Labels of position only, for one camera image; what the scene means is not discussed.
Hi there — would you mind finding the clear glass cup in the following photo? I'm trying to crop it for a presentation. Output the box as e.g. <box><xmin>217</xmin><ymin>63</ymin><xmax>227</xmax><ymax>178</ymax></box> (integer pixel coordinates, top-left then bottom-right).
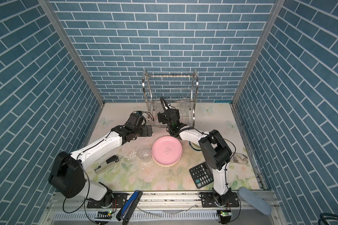
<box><xmin>137</xmin><ymin>147</ymin><xmax>151</xmax><ymax>160</ymax></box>

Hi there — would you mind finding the pink plastic plate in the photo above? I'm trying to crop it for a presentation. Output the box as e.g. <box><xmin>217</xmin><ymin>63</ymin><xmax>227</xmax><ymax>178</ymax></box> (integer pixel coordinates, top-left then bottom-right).
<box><xmin>151</xmin><ymin>136</ymin><xmax>183</xmax><ymax>164</ymax></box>

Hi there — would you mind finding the light green bowl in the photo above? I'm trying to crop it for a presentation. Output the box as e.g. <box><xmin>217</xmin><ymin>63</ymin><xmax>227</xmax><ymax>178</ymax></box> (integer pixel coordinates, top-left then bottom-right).
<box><xmin>189</xmin><ymin>142</ymin><xmax>201</xmax><ymax>151</ymax></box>

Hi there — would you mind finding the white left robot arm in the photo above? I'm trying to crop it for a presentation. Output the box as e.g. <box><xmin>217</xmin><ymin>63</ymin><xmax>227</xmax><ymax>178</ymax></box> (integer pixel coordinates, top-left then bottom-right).
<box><xmin>48</xmin><ymin>111</ymin><xmax>152</xmax><ymax>208</ymax></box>

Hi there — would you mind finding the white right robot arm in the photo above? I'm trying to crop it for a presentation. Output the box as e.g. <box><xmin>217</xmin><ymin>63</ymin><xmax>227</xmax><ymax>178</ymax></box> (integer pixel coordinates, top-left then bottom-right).
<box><xmin>157</xmin><ymin>107</ymin><xmax>232</xmax><ymax>206</ymax></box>

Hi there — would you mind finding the silver metal dish rack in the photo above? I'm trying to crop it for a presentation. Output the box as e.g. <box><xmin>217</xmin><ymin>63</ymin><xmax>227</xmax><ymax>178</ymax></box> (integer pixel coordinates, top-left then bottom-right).
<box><xmin>142</xmin><ymin>69</ymin><xmax>199</xmax><ymax>127</ymax></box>

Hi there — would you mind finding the black grey stapler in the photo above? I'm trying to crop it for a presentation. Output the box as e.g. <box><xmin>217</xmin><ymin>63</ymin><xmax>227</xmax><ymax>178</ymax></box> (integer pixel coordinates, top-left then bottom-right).
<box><xmin>94</xmin><ymin>155</ymin><xmax>120</xmax><ymax>174</ymax></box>

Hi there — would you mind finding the black calculator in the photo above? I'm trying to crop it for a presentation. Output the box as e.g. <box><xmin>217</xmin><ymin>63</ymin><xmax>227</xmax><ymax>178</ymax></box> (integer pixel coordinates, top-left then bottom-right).
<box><xmin>189</xmin><ymin>162</ymin><xmax>214</xmax><ymax>189</ymax></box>

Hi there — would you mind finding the blue black stapler tool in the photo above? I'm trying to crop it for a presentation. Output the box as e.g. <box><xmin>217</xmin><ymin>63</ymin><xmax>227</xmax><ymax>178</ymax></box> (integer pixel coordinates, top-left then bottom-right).
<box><xmin>116</xmin><ymin>190</ymin><xmax>143</xmax><ymax>225</ymax></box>

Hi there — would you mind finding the grey blue oval pad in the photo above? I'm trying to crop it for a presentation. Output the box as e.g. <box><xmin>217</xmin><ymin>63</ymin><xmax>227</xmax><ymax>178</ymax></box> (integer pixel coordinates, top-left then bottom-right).
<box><xmin>238</xmin><ymin>187</ymin><xmax>272</xmax><ymax>216</ymax></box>

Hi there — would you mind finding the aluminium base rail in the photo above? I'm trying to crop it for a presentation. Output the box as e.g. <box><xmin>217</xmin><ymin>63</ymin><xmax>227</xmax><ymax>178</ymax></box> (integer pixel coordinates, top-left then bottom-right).
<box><xmin>39</xmin><ymin>190</ymin><xmax>286</xmax><ymax>225</ymax></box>

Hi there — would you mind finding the aluminium corner post left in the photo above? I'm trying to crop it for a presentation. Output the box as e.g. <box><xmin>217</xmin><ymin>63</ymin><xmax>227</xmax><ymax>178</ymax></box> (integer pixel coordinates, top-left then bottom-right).
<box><xmin>38</xmin><ymin>0</ymin><xmax>105</xmax><ymax>106</ymax></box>

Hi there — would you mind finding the aluminium corner post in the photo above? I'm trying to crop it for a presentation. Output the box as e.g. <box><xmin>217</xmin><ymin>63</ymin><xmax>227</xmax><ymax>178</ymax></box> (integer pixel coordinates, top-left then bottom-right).
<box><xmin>232</xmin><ymin>0</ymin><xmax>285</xmax><ymax>106</ymax></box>
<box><xmin>38</xmin><ymin>0</ymin><xmax>105</xmax><ymax>106</ymax></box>

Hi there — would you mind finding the aluminium corner post right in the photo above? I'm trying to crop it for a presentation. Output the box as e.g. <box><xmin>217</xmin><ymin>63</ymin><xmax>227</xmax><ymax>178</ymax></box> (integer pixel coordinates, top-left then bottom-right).
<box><xmin>232</xmin><ymin>0</ymin><xmax>285</xmax><ymax>106</ymax></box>

